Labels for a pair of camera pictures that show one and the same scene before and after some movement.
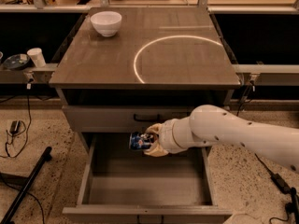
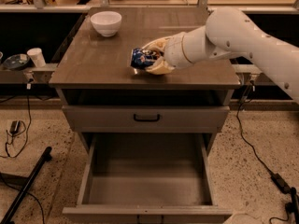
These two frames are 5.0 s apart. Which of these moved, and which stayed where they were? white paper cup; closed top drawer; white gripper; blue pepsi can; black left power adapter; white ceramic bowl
Moved: blue pepsi can; white gripper
Stayed: white paper cup; black left power adapter; closed top drawer; white ceramic bowl
